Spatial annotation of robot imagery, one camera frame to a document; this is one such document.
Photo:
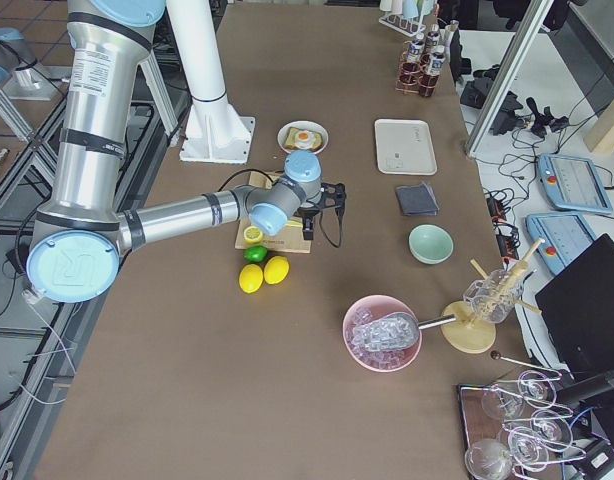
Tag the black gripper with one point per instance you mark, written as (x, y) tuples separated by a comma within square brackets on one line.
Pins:
[(307, 219)]

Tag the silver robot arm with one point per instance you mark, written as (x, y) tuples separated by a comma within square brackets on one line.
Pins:
[(79, 238)]

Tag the cream rabbit tray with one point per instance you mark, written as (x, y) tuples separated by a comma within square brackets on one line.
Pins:
[(404, 147)]

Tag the wine glass tray rack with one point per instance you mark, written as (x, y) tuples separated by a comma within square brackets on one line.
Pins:
[(516, 426)]

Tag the yellow whole lemon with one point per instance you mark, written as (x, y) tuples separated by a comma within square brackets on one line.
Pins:
[(251, 278), (276, 270)]

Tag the halved lemon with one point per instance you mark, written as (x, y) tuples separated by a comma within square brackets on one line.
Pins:
[(252, 235)]

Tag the green lime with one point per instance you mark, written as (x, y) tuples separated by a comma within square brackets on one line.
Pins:
[(256, 253)]

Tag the bread slice under egg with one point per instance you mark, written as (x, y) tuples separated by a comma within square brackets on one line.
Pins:
[(288, 143)]

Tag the fried egg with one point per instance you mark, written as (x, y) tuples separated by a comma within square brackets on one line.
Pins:
[(304, 139)]

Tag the white round plate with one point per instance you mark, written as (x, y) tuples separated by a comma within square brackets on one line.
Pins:
[(303, 124)]

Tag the pink bowl of ice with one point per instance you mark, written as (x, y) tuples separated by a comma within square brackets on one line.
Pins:
[(371, 308)]

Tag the grey folded cloth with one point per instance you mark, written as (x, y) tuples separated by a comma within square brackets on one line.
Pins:
[(417, 200)]

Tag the mint green bowl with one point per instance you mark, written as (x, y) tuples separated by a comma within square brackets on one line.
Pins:
[(430, 244)]

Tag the steel ice scoop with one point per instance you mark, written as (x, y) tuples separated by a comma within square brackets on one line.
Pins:
[(393, 332)]

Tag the wooden mug tree stand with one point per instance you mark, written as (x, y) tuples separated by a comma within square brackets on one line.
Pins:
[(469, 334)]

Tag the glass mug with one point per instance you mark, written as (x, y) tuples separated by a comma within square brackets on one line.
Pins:
[(493, 298)]

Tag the tea bottle white cap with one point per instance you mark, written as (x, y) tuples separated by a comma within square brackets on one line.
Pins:
[(411, 64)]

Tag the blue teach pendant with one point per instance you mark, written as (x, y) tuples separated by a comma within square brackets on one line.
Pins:
[(566, 235), (572, 183)]

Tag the black monitor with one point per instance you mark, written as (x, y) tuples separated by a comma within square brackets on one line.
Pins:
[(578, 309)]

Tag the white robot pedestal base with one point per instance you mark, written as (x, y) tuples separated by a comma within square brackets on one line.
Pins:
[(215, 132)]

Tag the copper wire bottle rack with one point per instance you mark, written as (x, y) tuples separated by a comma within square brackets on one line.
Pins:
[(406, 88)]

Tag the white wire cup rack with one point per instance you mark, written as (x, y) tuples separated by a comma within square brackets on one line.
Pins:
[(406, 16)]

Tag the aluminium frame post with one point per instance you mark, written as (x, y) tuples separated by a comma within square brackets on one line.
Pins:
[(514, 56)]

